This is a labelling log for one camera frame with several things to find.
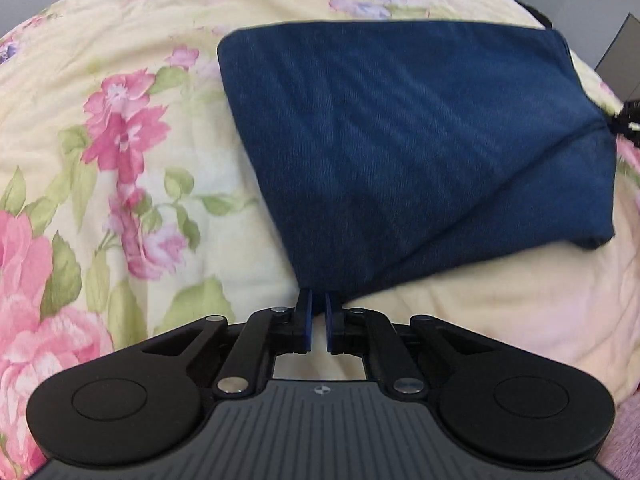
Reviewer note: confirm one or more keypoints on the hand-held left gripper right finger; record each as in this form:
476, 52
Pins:
330, 324

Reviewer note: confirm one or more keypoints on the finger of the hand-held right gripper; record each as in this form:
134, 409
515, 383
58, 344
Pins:
627, 120

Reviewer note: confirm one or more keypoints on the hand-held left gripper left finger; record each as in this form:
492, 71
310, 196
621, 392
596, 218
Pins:
306, 322

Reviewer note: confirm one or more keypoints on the blue denim pants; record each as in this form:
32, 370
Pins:
400, 135

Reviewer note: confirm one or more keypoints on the floral yellow bed quilt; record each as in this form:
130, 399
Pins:
100, 160

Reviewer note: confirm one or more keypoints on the purple fluffy blanket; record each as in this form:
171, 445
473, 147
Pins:
622, 450

